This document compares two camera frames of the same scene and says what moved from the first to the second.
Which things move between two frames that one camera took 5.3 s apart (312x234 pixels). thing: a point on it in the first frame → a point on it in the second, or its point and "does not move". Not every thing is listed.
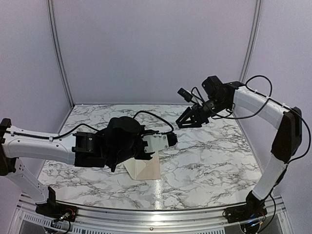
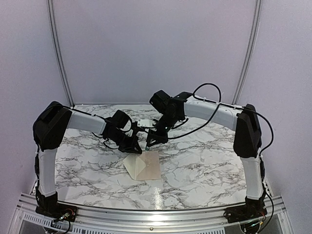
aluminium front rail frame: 25,220 does not move
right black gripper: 192,113 → 160,139
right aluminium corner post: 251,40 does not move
